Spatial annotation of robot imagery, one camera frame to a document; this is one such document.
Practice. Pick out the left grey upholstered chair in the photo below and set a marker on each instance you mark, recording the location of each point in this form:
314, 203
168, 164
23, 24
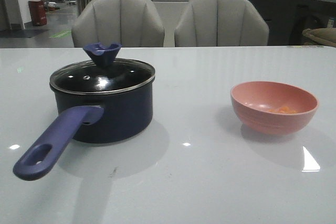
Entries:
132, 23

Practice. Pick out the pink bowl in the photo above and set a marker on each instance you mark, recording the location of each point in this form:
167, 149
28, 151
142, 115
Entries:
252, 100

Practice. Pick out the right grey upholstered chair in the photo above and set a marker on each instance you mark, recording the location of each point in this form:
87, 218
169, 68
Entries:
219, 23

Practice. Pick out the dark blue saucepan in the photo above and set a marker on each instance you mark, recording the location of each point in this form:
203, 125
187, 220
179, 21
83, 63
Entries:
93, 119

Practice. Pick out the glass lid with blue knob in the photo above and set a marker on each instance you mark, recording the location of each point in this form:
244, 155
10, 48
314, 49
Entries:
103, 74

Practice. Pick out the orange ham slices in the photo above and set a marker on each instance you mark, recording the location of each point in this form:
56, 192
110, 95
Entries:
283, 110

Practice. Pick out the red trash bin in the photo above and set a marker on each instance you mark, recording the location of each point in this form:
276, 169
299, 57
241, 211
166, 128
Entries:
37, 13

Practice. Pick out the grey upholstered chair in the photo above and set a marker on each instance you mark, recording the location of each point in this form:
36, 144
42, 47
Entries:
219, 23
132, 23

